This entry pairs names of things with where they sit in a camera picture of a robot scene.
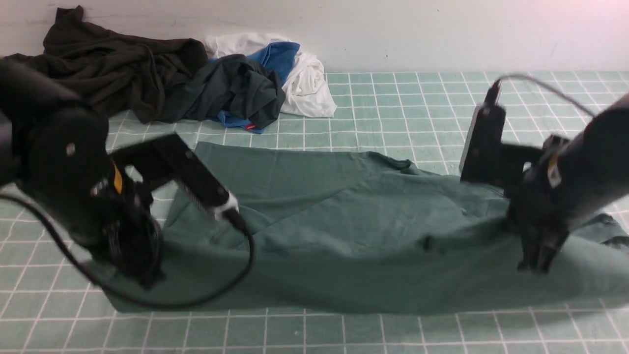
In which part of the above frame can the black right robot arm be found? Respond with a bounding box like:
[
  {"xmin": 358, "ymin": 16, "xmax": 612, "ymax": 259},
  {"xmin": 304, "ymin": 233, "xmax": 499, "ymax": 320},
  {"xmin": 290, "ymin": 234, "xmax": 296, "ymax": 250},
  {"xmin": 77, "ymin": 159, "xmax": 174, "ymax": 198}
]
[{"xmin": 508, "ymin": 95, "xmax": 629, "ymax": 274}]

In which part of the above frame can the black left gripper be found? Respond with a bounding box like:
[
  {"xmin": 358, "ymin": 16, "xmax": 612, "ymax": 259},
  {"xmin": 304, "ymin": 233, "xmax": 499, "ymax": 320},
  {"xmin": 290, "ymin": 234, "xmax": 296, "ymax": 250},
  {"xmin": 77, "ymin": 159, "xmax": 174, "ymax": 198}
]
[{"xmin": 90, "ymin": 172, "xmax": 164, "ymax": 291}]

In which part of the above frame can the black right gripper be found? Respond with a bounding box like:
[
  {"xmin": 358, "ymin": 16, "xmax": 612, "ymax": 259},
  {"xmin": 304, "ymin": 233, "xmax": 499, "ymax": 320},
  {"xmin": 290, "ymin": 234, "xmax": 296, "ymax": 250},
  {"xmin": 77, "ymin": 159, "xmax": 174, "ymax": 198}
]
[{"xmin": 506, "ymin": 135, "xmax": 571, "ymax": 275}]

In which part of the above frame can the black camera cable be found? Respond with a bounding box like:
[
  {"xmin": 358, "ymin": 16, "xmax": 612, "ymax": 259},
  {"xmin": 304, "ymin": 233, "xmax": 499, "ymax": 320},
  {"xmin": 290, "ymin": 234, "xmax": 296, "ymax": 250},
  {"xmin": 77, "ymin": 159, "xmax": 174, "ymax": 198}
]
[
  {"xmin": 0, "ymin": 194, "xmax": 256, "ymax": 311},
  {"xmin": 496, "ymin": 74, "xmax": 598, "ymax": 118}
]

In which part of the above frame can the blue garment with red tag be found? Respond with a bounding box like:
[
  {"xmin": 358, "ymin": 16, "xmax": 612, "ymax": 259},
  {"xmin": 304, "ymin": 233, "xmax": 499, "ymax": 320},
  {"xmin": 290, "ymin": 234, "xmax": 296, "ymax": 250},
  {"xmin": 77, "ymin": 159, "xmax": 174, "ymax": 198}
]
[{"xmin": 207, "ymin": 42, "xmax": 300, "ymax": 134}]

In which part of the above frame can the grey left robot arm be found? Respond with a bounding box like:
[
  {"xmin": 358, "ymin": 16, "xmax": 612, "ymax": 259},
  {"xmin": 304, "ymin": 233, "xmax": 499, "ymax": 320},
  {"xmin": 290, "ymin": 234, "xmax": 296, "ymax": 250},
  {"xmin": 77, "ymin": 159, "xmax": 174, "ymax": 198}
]
[{"xmin": 1, "ymin": 59, "xmax": 164, "ymax": 290}]

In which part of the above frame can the green checkered tablecloth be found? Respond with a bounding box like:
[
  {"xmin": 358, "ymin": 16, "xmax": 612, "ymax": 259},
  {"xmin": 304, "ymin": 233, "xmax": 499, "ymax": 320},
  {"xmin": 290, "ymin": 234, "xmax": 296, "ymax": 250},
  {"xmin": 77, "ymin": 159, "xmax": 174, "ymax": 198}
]
[{"xmin": 0, "ymin": 72, "xmax": 628, "ymax": 354}]

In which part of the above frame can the white crumpled garment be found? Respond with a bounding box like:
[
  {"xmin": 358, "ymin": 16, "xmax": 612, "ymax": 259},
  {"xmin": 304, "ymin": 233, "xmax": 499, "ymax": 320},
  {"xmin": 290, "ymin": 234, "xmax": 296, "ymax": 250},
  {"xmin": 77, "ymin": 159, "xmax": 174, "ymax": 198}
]
[{"xmin": 204, "ymin": 32, "xmax": 337, "ymax": 118}]

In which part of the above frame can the dark grey crumpled garment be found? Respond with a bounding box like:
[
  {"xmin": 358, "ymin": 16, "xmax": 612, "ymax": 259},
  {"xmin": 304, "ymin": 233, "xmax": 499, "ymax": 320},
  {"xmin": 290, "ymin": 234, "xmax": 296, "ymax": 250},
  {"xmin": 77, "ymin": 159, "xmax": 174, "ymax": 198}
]
[{"xmin": 156, "ymin": 54, "xmax": 286, "ymax": 128}]

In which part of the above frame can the black left camera cable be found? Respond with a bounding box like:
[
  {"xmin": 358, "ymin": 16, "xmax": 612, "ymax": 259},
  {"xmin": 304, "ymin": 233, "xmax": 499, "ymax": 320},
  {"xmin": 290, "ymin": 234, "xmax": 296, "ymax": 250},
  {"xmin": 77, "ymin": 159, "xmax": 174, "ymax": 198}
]
[{"xmin": 0, "ymin": 194, "xmax": 256, "ymax": 311}]

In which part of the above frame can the dark olive crumpled garment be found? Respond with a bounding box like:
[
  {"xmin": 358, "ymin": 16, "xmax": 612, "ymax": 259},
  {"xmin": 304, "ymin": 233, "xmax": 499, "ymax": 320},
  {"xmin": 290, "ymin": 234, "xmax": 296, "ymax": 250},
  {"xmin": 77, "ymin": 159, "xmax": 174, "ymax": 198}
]
[{"xmin": 8, "ymin": 6, "xmax": 208, "ymax": 123}]

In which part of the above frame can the green long-sleeve top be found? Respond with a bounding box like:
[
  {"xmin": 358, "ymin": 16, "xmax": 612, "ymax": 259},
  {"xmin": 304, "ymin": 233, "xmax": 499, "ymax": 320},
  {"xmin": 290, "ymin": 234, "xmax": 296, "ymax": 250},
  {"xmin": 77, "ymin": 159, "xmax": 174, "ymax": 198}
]
[{"xmin": 81, "ymin": 142, "xmax": 629, "ymax": 315}]

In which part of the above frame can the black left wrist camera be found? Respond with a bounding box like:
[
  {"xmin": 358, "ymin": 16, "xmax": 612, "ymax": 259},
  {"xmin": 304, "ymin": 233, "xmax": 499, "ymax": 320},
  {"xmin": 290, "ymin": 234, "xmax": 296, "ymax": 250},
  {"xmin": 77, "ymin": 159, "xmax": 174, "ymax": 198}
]
[{"xmin": 110, "ymin": 134, "xmax": 252, "ymax": 237}]

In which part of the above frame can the black right camera cable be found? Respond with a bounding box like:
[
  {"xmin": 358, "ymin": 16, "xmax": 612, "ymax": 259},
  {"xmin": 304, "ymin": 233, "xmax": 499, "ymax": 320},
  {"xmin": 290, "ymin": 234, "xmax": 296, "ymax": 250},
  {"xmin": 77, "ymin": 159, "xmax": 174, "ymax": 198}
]
[{"xmin": 496, "ymin": 74, "xmax": 598, "ymax": 118}]

